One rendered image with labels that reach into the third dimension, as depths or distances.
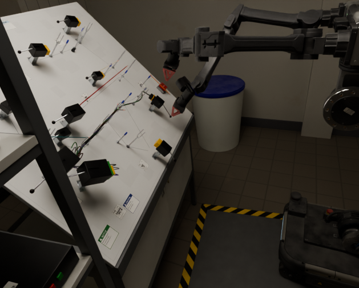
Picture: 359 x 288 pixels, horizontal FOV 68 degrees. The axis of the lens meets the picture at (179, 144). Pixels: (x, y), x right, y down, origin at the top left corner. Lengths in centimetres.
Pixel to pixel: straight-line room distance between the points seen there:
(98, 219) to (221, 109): 191
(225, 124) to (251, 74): 73
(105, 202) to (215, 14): 249
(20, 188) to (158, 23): 275
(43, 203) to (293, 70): 273
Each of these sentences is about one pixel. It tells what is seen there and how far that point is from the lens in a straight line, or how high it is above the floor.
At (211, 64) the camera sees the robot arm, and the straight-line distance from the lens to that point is 149.
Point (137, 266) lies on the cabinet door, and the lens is 132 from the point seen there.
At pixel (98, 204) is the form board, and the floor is 100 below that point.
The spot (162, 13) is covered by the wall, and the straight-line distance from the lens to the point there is 338.
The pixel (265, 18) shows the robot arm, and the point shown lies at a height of 147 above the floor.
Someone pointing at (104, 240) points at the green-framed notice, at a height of 93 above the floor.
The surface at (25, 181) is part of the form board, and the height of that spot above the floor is 118.
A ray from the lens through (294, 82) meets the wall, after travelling 320.
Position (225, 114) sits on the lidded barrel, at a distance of 273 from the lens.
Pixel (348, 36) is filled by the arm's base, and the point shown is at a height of 148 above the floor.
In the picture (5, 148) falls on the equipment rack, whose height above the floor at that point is 146.
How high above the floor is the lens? 170
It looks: 32 degrees down
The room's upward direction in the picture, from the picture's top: 7 degrees counter-clockwise
